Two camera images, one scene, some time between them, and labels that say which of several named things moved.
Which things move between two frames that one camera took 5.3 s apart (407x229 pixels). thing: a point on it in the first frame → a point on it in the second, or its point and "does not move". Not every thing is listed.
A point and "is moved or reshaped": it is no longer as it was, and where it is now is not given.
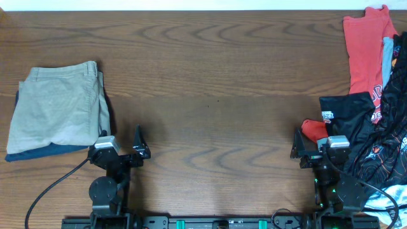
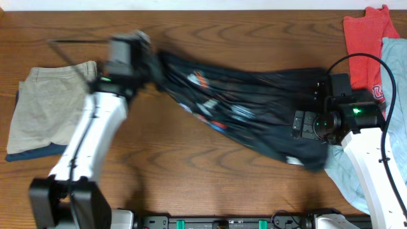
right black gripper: (298, 151) → (307, 131)
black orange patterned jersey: (378, 151) is moved or reshaped
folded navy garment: (48, 149) does not move
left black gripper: (140, 149) → (149, 59)
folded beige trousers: (64, 104) does not move
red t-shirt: (365, 34) does not move
